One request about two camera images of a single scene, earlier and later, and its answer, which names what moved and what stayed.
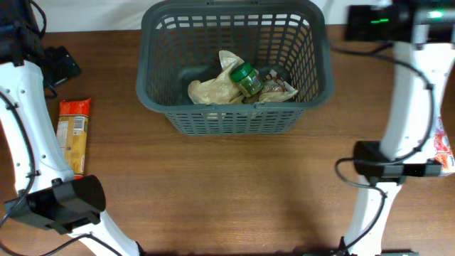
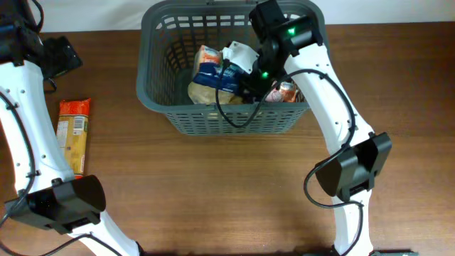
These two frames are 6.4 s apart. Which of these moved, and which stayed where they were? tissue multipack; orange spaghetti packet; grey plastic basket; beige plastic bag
Moved: tissue multipack
Stayed: orange spaghetti packet; grey plastic basket; beige plastic bag
